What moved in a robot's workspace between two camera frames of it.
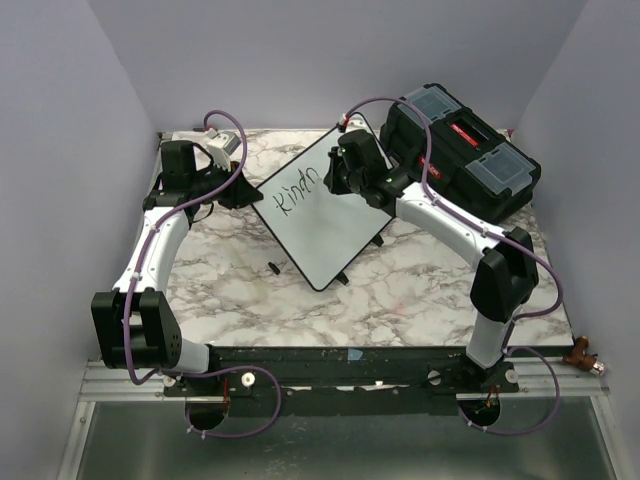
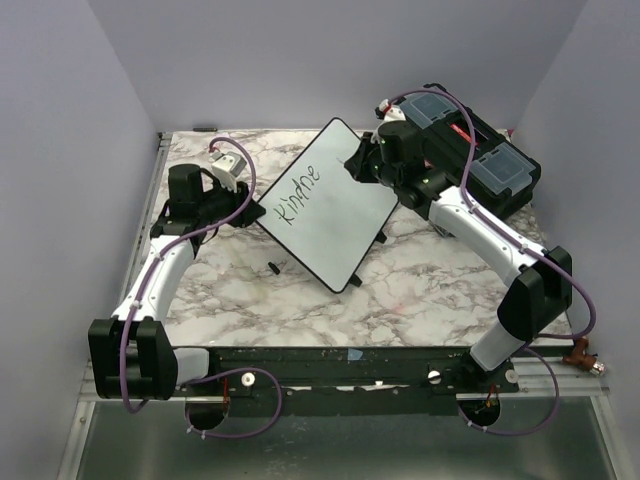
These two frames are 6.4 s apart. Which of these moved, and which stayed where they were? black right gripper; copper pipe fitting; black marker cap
Moved: black right gripper
Stayed: copper pipe fitting; black marker cap
